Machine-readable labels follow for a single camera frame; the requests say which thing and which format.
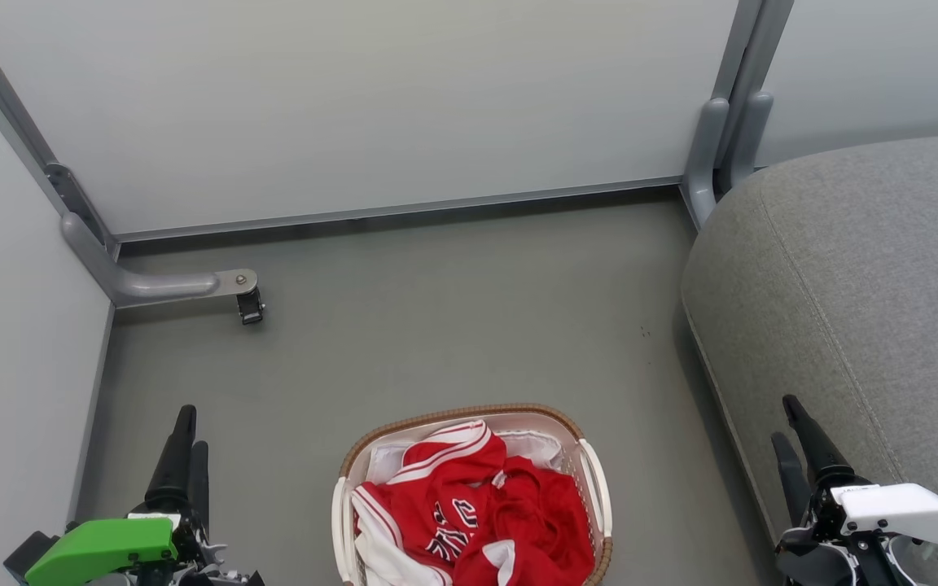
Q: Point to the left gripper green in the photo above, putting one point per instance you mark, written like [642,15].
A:
[103,549]

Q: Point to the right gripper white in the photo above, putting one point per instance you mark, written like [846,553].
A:
[900,509]

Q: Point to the red white striped jersey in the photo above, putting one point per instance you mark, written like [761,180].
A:
[428,505]

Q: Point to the red mesh shorts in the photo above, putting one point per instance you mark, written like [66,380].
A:
[546,521]

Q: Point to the grey fabric sofa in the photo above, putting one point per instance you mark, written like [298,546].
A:
[860,285]

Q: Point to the black caster wheel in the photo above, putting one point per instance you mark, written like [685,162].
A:
[251,308]

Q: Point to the grey partition foot with plate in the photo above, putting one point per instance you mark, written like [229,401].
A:
[159,285]

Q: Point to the white laundry basket wicker rim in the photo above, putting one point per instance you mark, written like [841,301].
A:
[591,480]

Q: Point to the white basket liner cloth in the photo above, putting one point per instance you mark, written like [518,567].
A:
[534,446]

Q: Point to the grey rounded partition foot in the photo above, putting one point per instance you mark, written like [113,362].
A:
[705,155]
[750,138]

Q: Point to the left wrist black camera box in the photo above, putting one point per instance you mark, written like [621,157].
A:
[25,553]

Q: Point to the grey partition bottom rail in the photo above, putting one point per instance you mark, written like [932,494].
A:
[404,210]

